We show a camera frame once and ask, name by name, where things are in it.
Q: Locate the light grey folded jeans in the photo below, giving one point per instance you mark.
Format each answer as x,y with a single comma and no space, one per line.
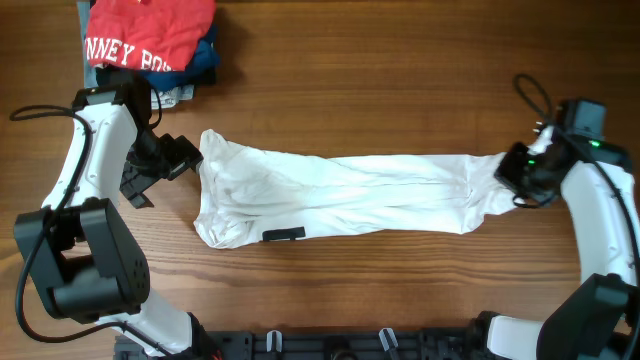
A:
166,99

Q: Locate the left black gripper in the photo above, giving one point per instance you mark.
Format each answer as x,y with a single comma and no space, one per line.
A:
181,156

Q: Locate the right grey rail clip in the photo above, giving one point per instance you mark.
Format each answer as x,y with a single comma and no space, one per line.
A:
388,339

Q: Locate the left grey rail clip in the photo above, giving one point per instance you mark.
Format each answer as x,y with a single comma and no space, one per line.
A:
274,342

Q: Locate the black folded garment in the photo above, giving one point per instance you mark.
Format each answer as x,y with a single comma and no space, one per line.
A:
160,80

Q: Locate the black shirt neck label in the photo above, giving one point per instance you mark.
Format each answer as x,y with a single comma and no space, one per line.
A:
290,234

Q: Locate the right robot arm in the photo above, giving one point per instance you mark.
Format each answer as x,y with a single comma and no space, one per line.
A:
572,161

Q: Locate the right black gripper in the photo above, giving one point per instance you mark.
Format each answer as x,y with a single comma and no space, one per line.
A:
513,168

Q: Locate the red folded t-shirt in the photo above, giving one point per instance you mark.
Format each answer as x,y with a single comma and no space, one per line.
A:
148,35

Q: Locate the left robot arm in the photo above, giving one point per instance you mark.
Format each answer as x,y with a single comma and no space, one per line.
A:
83,270

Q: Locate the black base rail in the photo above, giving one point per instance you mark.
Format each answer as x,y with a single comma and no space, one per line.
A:
427,344

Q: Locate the navy blue folded garment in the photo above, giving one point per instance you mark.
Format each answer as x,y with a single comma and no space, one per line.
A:
205,55

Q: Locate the white t-shirt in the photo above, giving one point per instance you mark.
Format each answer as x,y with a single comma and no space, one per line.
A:
246,191

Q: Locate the grey rail clip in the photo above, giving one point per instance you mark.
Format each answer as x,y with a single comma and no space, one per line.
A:
274,342
388,339

